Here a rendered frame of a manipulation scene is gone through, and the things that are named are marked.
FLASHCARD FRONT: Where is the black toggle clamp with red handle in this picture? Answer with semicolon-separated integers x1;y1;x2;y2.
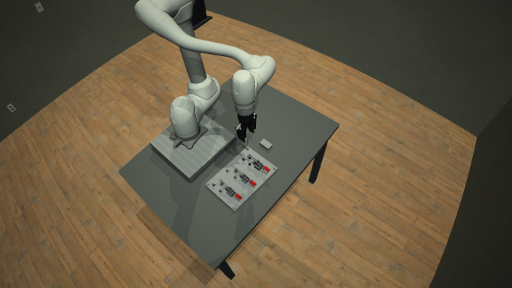
248;154;270;172

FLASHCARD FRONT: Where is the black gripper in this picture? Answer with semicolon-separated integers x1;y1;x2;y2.
235;113;257;147

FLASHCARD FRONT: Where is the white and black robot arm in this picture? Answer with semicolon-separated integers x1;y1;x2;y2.
134;0;276;149

